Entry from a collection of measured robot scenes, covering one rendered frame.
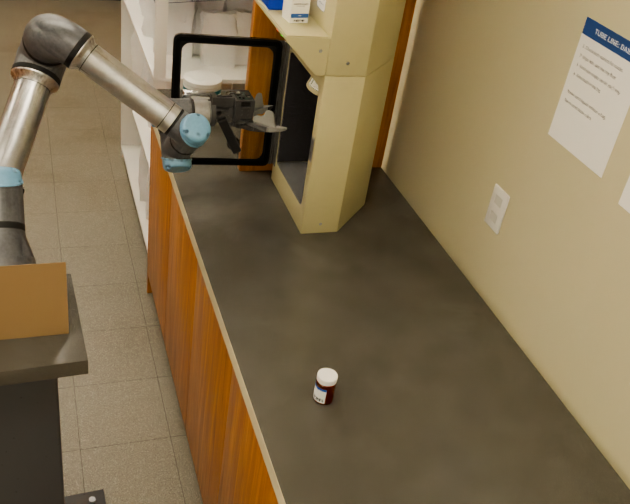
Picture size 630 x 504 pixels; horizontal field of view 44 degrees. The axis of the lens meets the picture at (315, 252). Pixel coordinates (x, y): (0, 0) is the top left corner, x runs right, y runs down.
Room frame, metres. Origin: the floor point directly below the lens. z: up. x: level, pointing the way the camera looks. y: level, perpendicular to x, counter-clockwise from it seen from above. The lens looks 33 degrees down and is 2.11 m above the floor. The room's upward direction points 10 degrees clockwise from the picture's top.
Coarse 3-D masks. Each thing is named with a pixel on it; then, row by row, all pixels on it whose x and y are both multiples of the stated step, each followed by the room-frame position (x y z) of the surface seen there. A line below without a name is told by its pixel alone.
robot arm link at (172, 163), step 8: (160, 136) 1.81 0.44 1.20; (168, 144) 1.75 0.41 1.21; (168, 152) 1.75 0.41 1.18; (176, 152) 1.73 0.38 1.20; (168, 160) 1.75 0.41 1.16; (176, 160) 1.75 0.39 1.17; (184, 160) 1.76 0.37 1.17; (168, 168) 1.75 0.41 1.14; (176, 168) 1.75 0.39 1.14; (184, 168) 1.76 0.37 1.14
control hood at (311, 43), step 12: (264, 12) 2.00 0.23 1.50; (276, 12) 1.98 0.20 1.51; (276, 24) 1.89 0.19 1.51; (288, 24) 1.90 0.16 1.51; (300, 24) 1.92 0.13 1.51; (312, 24) 1.93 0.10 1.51; (288, 36) 1.82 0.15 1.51; (300, 36) 1.83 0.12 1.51; (312, 36) 1.84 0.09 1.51; (324, 36) 1.86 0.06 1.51; (300, 48) 1.83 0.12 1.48; (312, 48) 1.84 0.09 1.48; (324, 48) 1.85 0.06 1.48; (312, 60) 1.84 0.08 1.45; (324, 60) 1.86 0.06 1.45; (324, 72) 1.86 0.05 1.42
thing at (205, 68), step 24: (192, 48) 2.06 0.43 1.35; (216, 48) 2.08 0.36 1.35; (240, 48) 2.10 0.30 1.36; (264, 48) 2.12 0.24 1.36; (192, 72) 2.06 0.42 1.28; (216, 72) 2.08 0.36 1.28; (240, 72) 2.10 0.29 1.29; (264, 72) 2.12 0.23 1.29; (192, 96) 2.06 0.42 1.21; (264, 96) 2.12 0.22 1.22; (216, 120) 2.08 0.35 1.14; (216, 144) 2.08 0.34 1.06; (240, 144) 2.11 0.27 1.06
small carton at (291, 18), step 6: (288, 0) 1.93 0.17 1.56; (294, 0) 1.91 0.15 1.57; (300, 0) 1.92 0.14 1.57; (306, 0) 1.93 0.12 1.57; (288, 6) 1.93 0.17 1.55; (294, 6) 1.92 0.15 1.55; (300, 6) 1.92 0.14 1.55; (306, 6) 1.93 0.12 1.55; (282, 12) 1.95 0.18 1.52; (288, 12) 1.92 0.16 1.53; (294, 12) 1.92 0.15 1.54; (300, 12) 1.92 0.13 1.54; (306, 12) 1.93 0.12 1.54; (288, 18) 1.92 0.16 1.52; (294, 18) 1.92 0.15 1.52; (300, 18) 1.93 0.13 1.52; (306, 18) 1.93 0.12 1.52
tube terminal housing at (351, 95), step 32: (352, 0) 1.87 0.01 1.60; (384, 0) 1.93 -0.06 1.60; (352, 32) 1.88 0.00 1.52; (384, 32) 1.97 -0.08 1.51; (288, 64) 2.13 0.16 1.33; (352, 64) 1.89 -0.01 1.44; (384, 64) 2.02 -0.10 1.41; (320, 96) 1.87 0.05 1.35; (352, 96) 1.89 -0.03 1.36; (384, 96) 2.07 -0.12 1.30; (320, 128) 1.86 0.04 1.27; (352, 128) 1.90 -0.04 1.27; (320, 160) 1.87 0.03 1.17; (352, 160) 1.92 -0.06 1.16; (288, 192) 1.99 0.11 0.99; (320, 192) 1.87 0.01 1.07; (352, 192) 1.97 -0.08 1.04; (320, 224) 1.88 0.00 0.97
